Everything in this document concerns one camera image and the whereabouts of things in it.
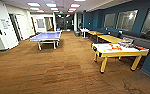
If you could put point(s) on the dark round waste bin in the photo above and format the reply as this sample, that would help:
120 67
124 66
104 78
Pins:
77 33

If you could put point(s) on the small white table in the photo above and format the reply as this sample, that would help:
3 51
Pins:
84 31

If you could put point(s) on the long yellow wooden table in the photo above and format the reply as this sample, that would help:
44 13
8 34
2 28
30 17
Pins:
95 33
111 38

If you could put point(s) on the blue ping pong table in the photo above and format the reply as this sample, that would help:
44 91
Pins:
46 36

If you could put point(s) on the clear bowl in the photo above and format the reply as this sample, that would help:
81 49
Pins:
107 46

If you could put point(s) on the square ceiling light panel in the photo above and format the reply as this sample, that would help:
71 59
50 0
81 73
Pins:
53 9
51 5
75 5
71 9
33 4
34 8

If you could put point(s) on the white long table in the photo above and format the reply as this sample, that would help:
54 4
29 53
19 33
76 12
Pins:
121 51

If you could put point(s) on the dark bench sofa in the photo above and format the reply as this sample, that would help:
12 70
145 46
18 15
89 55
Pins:
141 37

